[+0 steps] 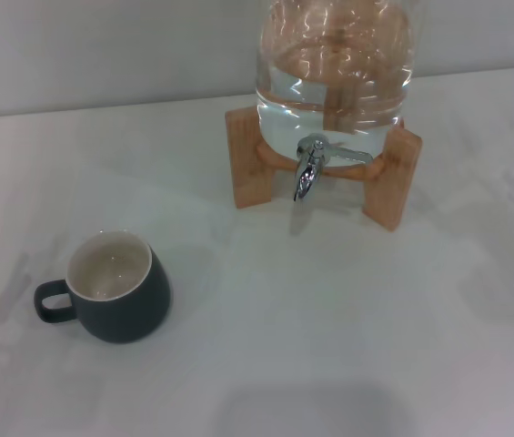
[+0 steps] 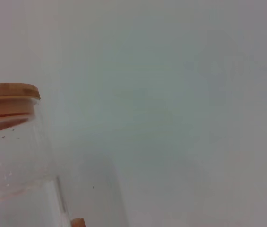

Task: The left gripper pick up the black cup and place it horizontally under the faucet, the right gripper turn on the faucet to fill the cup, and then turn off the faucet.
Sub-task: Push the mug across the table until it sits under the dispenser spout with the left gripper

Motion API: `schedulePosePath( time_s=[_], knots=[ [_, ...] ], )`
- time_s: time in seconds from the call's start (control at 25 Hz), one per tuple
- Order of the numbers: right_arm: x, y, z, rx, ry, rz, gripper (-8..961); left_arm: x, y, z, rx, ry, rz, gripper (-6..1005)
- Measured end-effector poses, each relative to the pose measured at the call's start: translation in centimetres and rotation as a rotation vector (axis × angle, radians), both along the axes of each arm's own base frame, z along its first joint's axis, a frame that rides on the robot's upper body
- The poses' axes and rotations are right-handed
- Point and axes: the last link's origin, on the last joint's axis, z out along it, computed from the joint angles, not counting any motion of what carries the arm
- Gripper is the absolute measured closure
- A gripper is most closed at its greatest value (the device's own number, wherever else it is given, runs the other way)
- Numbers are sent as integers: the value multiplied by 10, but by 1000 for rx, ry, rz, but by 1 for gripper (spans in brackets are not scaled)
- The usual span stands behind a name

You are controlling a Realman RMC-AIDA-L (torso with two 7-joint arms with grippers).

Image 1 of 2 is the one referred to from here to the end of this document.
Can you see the chrome dispenser faucet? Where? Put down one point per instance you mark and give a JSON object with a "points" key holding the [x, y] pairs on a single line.
{"points": [[306, 175]]}

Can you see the dark mug with white interior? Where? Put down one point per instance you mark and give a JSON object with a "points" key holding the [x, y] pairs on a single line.
{"points": [[124, 314]]}

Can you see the clear glass water dispenser jar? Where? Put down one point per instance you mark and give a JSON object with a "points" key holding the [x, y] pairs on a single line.
{"points": [[338, 68]]}

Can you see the light wooden dispenser stand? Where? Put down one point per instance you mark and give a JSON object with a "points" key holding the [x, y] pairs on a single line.
{"points": [[249, 173]]}

